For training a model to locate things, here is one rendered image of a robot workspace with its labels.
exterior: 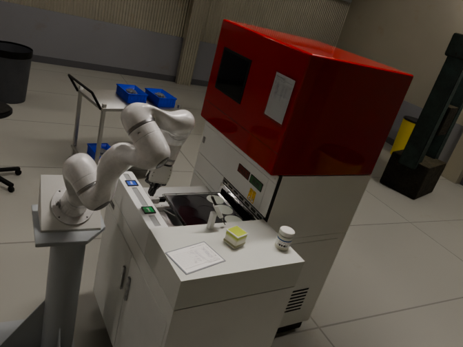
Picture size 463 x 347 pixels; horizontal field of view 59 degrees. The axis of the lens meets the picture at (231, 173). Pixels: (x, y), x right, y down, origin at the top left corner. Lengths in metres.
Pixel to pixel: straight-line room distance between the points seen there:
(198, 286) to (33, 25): 6.90
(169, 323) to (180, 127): 0.79
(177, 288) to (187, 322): 0.20
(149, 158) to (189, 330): 0.80
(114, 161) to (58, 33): 6.76
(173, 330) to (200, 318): 0.12
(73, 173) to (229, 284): 0.75
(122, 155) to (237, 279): 0.71
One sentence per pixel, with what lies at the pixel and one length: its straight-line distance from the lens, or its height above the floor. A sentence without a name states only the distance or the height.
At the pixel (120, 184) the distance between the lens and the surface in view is 2.21.
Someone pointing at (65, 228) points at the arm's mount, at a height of 0.84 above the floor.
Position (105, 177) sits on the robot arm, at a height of 1.26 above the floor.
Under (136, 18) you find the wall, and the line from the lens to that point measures 8.34.
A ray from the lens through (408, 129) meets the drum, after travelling 8.05.
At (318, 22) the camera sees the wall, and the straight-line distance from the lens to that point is 10.16.
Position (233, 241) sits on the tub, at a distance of 1.84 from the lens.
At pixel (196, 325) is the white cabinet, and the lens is 1.83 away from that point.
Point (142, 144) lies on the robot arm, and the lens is 1.37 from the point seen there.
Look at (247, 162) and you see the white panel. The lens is 2.26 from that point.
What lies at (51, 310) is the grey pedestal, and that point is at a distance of 2.36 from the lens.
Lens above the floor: 1.98
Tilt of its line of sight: 23 degrees down
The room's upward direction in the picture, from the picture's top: 16 degrees clockwise
